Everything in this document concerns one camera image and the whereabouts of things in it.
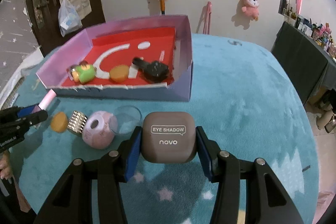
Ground yellow green turtle toy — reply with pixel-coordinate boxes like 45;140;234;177
68;62;96;84

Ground gold studded cylinder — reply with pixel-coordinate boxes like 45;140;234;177
67;110;88;136

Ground lilac flower-shaped compact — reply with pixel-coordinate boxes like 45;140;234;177
81;111;118;149

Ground person's left hand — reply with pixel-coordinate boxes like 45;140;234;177
0;151;13;180

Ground pink pig plush on wall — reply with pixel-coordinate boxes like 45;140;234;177
241;0;260;21

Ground plastic bag on door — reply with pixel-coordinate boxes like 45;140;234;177
58;0;83;37

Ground purple cardboard tray red bottom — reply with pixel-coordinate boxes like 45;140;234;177
37;15;193;102

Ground brown eye shadow case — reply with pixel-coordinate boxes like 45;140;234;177
141;111;196;164

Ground black nail polish bottle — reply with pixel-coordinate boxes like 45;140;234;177
132;57;169;83

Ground dark cloth side table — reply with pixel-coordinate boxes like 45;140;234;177
271;22;335;103

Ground metal door handle plate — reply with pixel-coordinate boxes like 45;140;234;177
32;0;49;29

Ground clear plastic lid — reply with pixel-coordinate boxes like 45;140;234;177
109;105;142;136

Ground purple nail polish pink cap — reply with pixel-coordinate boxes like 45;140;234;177
32;89;56;113

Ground orange round cap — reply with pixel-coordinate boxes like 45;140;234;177
109;64;129;83
50;111;68;133

